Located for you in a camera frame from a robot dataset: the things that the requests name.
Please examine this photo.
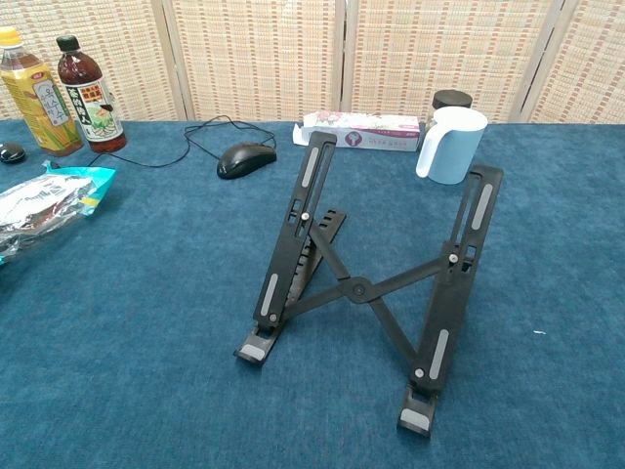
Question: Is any woven bamboo folding screen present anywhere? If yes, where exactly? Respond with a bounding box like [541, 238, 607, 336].
[0, 0, 625, 124]

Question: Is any dark bottle with black cap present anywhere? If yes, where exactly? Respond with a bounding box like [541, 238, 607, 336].
[55, 34, 128, 154]

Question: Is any floral print cardboard box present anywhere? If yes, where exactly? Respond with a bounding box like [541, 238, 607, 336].
[292, 109, 422, 152]

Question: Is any black mouse cable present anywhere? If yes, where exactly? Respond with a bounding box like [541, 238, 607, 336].
[86, 114, 277, 169]

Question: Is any black computer mouse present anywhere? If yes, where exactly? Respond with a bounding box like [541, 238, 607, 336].
[216, 142, 278, 181]

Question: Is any blue carpet table cover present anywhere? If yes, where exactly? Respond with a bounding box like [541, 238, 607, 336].
[0, 118, 625, 469]

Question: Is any teal clear snack bag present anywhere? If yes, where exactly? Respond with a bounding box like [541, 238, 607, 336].
[0, 159, 118, 268]

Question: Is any yellow label tea bottle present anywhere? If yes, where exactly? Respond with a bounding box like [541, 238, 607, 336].
[0, 26, 84, 157]

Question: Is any glass jar with black lid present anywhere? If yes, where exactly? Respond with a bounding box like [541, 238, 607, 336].
[423, 90, 474, 136]

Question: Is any black folding laptop stand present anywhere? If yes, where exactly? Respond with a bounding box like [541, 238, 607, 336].
[232, 130, 505, 433]

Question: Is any light blue handled pitcher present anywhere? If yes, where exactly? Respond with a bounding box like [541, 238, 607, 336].
[415, 107, 489, 186]

